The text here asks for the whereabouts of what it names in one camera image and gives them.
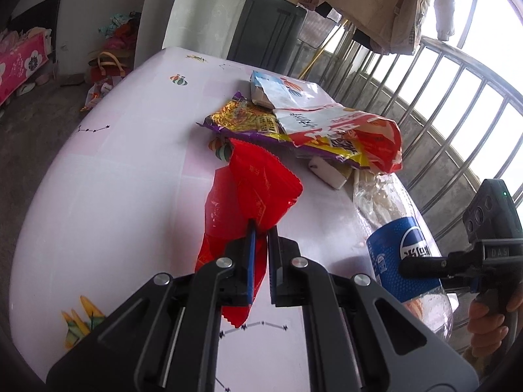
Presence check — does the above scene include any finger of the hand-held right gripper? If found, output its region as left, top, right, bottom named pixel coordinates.
left=443, top=278, right=482, bottom=295
left=398, top=251, right=483, bottom=280

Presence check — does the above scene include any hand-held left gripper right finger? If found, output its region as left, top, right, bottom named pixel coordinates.
left=267, top=227, right=480, bottom=392

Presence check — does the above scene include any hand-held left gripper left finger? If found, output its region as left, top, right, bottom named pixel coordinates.
left=46, top=220, right=268, bottom=392

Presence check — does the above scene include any clear bottle with blue label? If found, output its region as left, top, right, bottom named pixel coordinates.
left=352, top=169, right=454, bottom=339

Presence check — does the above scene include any red plastic wrapper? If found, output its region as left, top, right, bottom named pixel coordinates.
left=195, top=138, right=304, bottom=328

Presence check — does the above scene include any purple yellow noodle packet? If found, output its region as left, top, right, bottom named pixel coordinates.
left=202, top=92, right=364, bottom=170

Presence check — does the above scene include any person's right hand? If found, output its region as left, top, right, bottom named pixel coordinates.
left=466, top=294, right=520, bottom=358

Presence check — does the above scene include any metal balcony railing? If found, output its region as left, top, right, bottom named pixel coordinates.
left=327, top=35, right=523, bottom=262

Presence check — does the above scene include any pink patterned tablecloth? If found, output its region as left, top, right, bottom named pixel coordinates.
left=9, top=47, right=454, bottom=392

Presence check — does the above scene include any red white snack bag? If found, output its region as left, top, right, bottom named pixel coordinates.
left=273, top=104, right=403, bottom=174

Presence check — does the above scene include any white blue paper packet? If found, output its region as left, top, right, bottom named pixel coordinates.
left=249, top=70, right=328, bottom=110

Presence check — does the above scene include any yellow broom stick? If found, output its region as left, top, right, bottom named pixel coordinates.
left=300, top=18, right=350, bottom=79

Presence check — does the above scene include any dark green cabinet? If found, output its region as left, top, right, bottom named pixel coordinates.
left=227, top=0, right=308, bottom=75

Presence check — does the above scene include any white hanging jacket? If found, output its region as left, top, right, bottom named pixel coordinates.
left=431, top=0, right=456, bottom=41

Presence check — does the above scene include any pile of colourful bags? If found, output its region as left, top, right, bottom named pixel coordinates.
left=79, top=11, right=142, bottom=111

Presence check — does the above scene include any white curtain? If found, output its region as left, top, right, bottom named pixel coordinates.
left=161, top=0, right=258, bottom=58

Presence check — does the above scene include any beige hanging jacket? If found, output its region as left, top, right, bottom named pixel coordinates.
left=300, top=0, right=436, bottom=56

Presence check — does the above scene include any pink floral bed sheet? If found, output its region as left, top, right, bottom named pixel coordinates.
left=0, top=28, right=50, bottom=107

